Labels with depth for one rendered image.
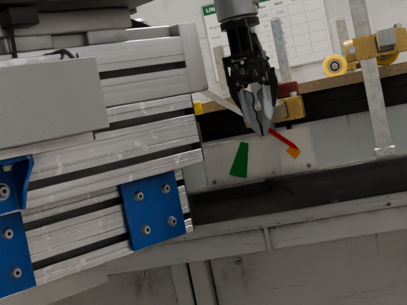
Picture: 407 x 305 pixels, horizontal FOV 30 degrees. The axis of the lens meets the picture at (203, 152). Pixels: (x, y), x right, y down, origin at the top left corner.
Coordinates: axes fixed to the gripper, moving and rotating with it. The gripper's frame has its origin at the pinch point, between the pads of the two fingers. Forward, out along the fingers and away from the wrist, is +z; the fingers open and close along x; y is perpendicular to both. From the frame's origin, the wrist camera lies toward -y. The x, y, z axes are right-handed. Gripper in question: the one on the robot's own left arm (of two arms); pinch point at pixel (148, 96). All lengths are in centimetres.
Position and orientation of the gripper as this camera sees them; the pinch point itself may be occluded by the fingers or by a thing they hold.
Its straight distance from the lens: 169.8
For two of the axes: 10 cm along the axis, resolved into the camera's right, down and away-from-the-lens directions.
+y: -9.7, 2.0, -1.2
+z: 2.0, 9.8, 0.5
